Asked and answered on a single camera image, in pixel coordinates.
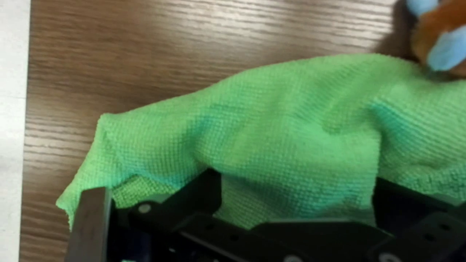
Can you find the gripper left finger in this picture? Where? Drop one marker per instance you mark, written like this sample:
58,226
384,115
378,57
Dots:
174,222

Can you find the orange and blue plush toy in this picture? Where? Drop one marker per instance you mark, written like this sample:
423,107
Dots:
442,40

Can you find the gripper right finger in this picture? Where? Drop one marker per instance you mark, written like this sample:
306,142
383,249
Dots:
426,225

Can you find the green microfibre towel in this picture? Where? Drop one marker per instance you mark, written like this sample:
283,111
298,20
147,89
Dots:
284,138

